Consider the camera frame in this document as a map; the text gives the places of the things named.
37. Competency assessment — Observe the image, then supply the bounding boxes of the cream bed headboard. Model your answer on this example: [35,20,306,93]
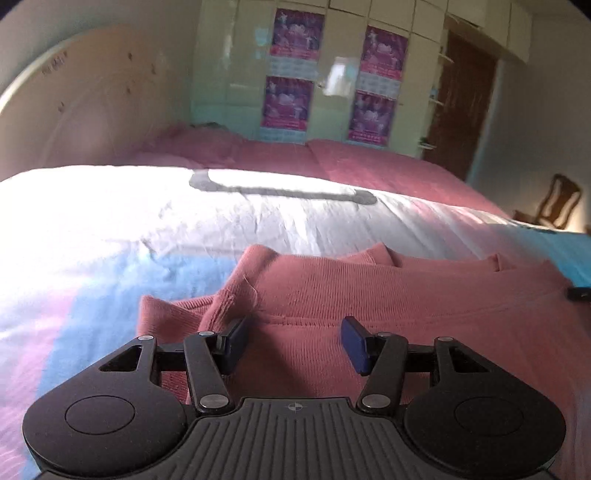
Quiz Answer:
[0,25,195,183]

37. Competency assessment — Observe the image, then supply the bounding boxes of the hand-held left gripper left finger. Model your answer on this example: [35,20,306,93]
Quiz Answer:
[97,316,252,416]

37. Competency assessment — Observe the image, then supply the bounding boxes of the brown wooden door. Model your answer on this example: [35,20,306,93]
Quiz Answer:
[422,32,499,181]

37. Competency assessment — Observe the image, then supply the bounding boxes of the pink pillow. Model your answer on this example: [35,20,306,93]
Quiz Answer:
[127,126,321,178]
[308,138,511,219]

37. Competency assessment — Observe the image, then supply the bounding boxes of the pink wall poster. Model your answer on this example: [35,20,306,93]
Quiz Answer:
[359,25,409,93]
[269,8,325,77]
[347,91,398,147]
[261,76,315,141]

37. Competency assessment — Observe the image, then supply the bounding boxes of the white corner shelves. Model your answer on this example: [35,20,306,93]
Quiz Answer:
[418,46,451,151]

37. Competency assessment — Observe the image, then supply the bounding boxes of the wooden chair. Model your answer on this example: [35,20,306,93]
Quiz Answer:
[512,174,583,230]

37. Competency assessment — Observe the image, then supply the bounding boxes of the cream glossy wardrobe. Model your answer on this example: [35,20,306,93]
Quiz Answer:
[189,0,532,160]

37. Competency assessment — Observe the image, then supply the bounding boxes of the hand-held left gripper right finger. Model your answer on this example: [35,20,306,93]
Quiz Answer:
[339,316,492,416]

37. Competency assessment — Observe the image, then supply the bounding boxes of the pink long-sleeved sweater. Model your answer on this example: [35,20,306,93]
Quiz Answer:
[137,244,591,480]

